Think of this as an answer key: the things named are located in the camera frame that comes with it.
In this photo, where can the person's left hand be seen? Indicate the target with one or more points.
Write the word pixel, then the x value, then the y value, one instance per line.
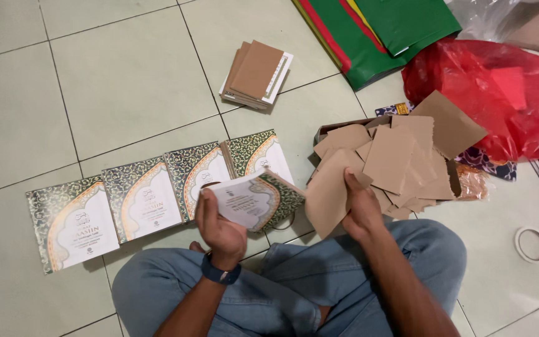
pixel 222 236

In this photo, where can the person's right hand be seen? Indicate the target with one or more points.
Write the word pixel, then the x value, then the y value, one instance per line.
pixel 365 215

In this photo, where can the brown paper sheet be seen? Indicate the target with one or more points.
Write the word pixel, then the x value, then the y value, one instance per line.
pixel 325 196

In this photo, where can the green ornate booklet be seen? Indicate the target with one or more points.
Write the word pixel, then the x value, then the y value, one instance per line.
pixel 75 224
pixel 260 152
pixel 269 196
pixel 194 173
pixel 143 199

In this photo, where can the person's bare foot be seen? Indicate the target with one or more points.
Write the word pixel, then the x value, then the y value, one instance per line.
pixel 197 246

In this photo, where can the dark blue wristwatch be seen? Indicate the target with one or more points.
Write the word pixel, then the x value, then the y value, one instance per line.
pixel 220 274

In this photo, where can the heap of brown paper pieces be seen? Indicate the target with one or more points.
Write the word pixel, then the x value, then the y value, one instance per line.
pixel 405 149

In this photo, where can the person's blue jeans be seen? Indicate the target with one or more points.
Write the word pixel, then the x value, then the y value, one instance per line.
pixel 279 290

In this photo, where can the orange clear snack packet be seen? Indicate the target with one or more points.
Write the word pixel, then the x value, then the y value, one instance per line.
pixel 474 183

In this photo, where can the dark patterned flat box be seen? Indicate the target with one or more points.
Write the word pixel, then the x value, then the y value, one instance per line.
pixel 484 161

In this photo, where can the clear tape roll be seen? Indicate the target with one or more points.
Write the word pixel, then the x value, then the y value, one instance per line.
pixel 518 244

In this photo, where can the stack of brown-backed booklets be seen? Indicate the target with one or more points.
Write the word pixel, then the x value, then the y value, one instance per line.
pixel 256 72

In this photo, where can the red plastic bag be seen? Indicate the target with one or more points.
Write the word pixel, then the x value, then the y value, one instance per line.
pixel 480 89

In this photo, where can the stack of green paper bags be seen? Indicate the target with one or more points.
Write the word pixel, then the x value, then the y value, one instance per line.
pixel 372 37

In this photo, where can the clear plastic bag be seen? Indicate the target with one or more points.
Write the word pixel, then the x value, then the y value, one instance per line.
pixel 480 18

